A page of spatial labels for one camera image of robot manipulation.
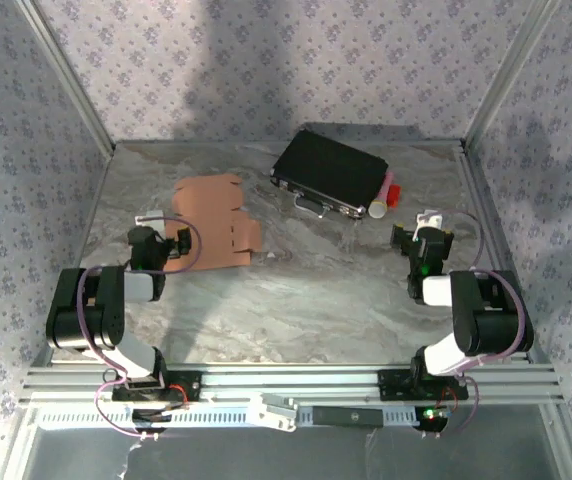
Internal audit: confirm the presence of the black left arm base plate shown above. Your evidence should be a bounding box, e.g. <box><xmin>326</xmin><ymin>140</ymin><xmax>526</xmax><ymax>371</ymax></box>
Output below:
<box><xmin>110</xmin><ymin>370</ymin><xmax>203</xmax><ymax>404</ymax></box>

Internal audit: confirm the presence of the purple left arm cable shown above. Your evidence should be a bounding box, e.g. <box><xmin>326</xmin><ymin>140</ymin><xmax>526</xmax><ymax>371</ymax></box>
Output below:
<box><xmin>78</xmin><ymin>215</ymin><xmax>203</xmax><ymax>442</ymax></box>

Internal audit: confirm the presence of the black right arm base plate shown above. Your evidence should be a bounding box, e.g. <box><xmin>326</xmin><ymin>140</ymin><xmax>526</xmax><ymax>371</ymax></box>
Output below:
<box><xmin>376</xmin><ymin>368</ymin><xmax>467</xmax><ymax>404</ymax></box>

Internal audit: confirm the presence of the wide aluminium frame rail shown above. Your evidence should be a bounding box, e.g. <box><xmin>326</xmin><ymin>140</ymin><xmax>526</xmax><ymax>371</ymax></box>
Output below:
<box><xmin>20</xmin><ymin>363</ymin><xmax>565</xmax><ymax>406</ymax></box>

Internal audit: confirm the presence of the white slotted cable duct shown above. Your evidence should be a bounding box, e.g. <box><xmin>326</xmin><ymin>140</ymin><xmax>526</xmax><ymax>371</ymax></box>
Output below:
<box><xmin>30</xmin><ymin>403</ymin><xmax>450</xmax><ymax>431</ymax></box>

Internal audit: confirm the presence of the black flat bar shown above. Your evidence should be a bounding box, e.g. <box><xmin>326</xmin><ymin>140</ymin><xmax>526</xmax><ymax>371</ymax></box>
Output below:
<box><xmin>312</xmin><ymin>407</ymin><xmax>385</xmax><ymax>427</ymax></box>

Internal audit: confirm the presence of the orange-brown paper box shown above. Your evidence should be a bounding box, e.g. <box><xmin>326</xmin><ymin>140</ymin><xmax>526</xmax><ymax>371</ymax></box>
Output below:
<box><xmin>171</xmin><ymin>174</ymin><xmax>263</xmax><ymax>274</ymax></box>

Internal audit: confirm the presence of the aluminium corner post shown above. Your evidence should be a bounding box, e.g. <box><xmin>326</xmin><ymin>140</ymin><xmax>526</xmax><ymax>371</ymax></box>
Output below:
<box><xmin>15</xmin><ymin>0</ymin><xmax>117</xmax><ymax>154</ymax></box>
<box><xmin>463</xmin><ymin>0</ymin><xmax>552</xmax><ymax>151</ymax></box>

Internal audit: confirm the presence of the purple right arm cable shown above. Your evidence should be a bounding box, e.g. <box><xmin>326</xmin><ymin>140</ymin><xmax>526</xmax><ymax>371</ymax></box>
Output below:
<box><xmin>418</xmin><ymin>209</ymin><xmax>528</xmax><ymax>441</ymax></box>

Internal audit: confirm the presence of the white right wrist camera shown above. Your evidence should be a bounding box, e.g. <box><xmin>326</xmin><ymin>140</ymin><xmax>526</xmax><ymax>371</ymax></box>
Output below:
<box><xmin>414</xmin><ymin>210</ymin><xmax>446</xmax><ymax>232</ymax></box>

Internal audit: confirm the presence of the white plastic bracket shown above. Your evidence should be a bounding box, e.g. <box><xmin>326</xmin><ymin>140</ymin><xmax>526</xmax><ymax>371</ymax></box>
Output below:
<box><xmin>245</xmin><ymin>392</ymin><xmax>300</xmax><ymax>432</ymax></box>

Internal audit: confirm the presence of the aluminium side rail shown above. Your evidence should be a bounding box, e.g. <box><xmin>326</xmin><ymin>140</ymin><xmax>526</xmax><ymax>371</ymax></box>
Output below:
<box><xmin>30</xmin><ymin>147</ymin><xmax>117</xmax><ymax>369</ymax></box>
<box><xmin>458</xmin><ymin>142</ymin><xmax>550</xmax><ymax>366</ymax></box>

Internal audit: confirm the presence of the pink white marker tube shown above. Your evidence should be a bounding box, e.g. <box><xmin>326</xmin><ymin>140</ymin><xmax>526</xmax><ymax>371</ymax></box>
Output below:
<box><xmin>368</xmin><ymin>170</ymin><xmax>396</xmax><ymax>220</ymax></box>

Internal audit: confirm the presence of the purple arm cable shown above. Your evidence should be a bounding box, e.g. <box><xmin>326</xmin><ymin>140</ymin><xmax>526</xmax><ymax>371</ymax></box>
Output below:
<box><xmin>78</xmin><ymin>215</ymin><xmax>203</xmax><ymax>442</ymax></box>
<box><xmin>418</xmin><ymin>209</ymin><xmax>528</xmax><ymax>441</ymax></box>

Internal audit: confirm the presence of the black briefcase with metal trim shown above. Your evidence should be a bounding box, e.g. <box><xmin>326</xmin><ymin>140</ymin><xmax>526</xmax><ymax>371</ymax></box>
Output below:
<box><xmin>269</xmin><ymin>130</ymin><xmax>390</xmax><ymax>221</ymax></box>

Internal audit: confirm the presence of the white torn tape strip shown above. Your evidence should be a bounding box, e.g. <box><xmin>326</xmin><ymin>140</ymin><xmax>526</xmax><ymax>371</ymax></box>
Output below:
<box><xmin>115</xmin><ymin>439</ymin><xmax>142</xmax><ymax>480</ymax></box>

